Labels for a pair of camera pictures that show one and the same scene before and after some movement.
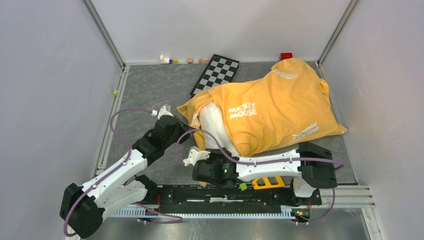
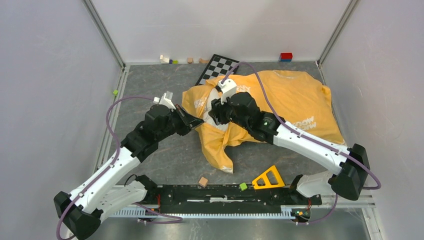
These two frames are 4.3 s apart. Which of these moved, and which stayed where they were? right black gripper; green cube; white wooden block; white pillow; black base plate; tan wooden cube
Moved: white pillow; right black gripper
Stayed: tan wooden cube; green cube; white wooden block; black base plate
